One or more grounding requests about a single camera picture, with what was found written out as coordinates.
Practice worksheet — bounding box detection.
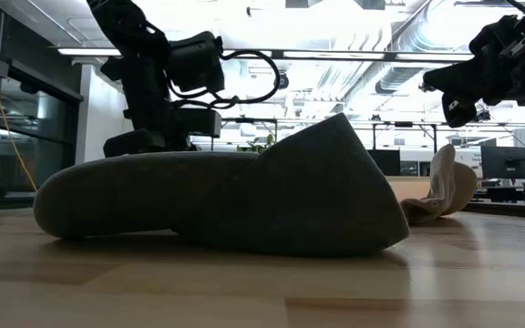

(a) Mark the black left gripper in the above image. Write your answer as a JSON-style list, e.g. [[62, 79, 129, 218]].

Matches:
[[103, 63, 223, 159]]

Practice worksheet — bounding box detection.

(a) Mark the long ceiling light bar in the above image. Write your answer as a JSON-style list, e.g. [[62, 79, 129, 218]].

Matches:
[[56, 46, 476, 63]]

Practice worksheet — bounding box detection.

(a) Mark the dark background desk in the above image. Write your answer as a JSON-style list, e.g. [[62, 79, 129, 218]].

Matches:
[[465, 184, 525, 220]]

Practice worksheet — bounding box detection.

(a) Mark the orange plastic bin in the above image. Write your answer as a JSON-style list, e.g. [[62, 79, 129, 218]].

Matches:
[[386, 176, 432, 202]]

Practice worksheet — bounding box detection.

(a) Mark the khaki cap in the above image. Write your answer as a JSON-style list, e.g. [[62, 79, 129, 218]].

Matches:
[[399, 144, 479, 225], [33, 112, 412, 257]]

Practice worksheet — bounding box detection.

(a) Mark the black monitor on stand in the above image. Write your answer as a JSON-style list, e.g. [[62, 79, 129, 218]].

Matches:
[[480, 145, 525, 180]]

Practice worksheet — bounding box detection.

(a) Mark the black metal frame stand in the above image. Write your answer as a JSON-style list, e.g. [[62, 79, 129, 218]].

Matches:
[[371, 120, 439, 154]]

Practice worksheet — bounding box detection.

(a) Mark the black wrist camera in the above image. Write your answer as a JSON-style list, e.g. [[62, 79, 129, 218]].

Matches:
[[167, 30, 226, 95], [468, 15, 519, 56]]

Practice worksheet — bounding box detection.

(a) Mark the green plant in white pot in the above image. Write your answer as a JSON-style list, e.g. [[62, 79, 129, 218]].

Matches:
[[236, 133, 276, 154]]

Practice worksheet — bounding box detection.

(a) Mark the silver ventilation duct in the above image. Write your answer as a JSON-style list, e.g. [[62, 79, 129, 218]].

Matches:
[[374, 63, 427, 95]]

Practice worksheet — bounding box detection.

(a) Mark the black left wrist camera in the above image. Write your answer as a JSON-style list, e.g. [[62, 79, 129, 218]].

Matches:
[[167, 30, 226, 95]]

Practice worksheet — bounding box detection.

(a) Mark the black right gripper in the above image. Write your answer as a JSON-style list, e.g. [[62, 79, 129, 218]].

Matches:
[[423, 8, 525, 128]]

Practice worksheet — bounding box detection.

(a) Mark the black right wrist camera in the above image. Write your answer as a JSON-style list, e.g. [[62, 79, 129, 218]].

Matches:
[[468, 15, 519, 56]]

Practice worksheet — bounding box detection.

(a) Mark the black left camera cable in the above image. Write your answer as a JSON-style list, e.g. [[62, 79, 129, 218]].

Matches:
[[166, 48, 283, 110]]

